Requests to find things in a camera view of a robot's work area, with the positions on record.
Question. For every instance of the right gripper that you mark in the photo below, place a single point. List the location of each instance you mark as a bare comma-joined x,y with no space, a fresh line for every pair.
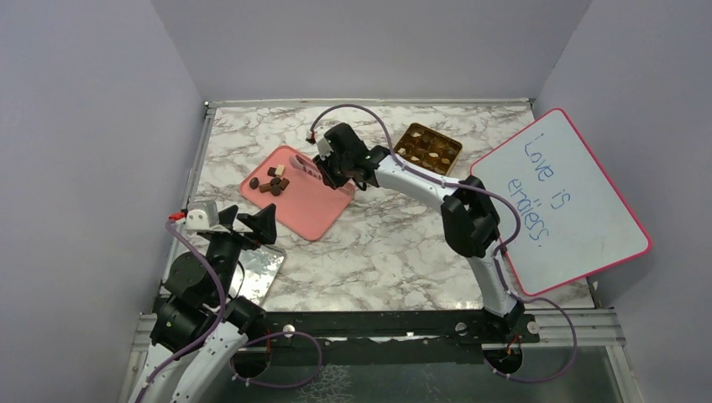
328,180

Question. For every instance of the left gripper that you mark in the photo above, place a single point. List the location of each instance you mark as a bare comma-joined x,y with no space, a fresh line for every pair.
263,224

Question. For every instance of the pink silicone tongs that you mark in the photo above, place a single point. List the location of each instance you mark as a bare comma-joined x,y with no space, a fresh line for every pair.
305,166

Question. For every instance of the pink plastic tray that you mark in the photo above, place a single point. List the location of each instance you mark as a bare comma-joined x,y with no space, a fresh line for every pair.
307,206

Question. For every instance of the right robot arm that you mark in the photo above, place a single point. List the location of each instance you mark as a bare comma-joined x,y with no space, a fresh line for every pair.
470,224

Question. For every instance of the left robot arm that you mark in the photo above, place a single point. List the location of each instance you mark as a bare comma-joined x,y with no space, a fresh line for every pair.
199,327

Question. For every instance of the gold chocolate tin box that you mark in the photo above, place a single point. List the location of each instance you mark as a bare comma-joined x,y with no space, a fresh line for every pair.
428,149

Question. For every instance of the silver tin lid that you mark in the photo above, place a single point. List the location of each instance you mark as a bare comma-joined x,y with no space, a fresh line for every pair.
256,272

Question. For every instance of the pink framed whiteboard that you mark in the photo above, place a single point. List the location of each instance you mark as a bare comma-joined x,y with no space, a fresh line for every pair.
574,222

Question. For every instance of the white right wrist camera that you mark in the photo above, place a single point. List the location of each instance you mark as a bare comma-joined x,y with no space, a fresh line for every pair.
324,148

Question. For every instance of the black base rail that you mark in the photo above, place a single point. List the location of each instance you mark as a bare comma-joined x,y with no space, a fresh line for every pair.
302,338

